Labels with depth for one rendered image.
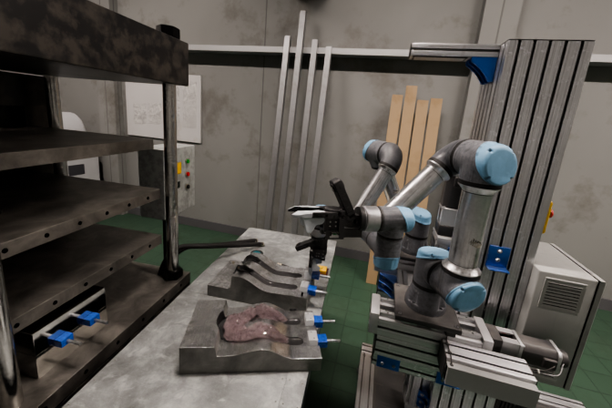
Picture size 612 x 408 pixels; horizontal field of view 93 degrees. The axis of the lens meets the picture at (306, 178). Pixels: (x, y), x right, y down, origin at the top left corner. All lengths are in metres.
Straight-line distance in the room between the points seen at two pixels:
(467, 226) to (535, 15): 2.97
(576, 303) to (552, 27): 2.79
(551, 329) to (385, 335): 0.62
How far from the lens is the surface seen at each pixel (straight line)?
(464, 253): 1.04
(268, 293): 1.48
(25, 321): 1.34
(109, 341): 1.51
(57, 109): 2.03
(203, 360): 1.24
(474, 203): 0.99
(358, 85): 3.44
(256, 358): 1.22
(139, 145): 1.54
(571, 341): 1.59
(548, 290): 1.45
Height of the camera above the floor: 1.72
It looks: 13 degrees down
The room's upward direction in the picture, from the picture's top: 5 degrees clockwise
